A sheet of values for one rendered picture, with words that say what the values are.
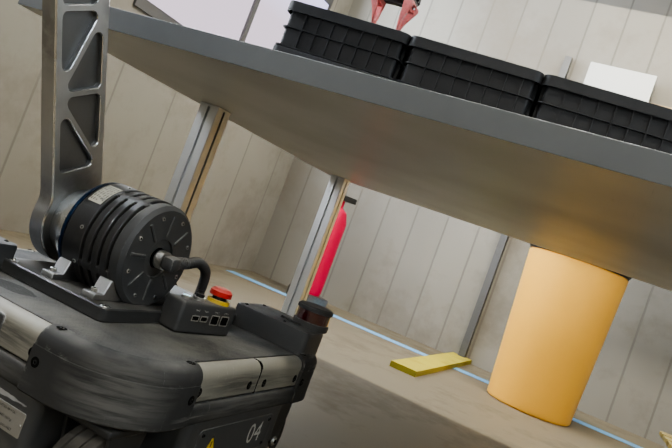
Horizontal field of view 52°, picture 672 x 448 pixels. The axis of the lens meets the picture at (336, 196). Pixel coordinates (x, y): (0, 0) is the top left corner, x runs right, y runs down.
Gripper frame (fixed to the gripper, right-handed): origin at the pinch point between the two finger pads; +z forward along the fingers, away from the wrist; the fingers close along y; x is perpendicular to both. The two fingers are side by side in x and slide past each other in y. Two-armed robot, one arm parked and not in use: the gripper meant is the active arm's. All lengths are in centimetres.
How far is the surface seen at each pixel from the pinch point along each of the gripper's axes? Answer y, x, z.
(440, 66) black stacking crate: -17.8, 5.5, 7.5
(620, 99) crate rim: -55, 2, 3
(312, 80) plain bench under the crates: -15, 55, 29
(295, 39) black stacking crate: 15.8, 9.4, 11.5
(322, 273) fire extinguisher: 77, -235, 75
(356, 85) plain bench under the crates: -22, 55, 28
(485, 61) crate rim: -26.8, 5.6, 3.9
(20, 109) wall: 153, -56, 49
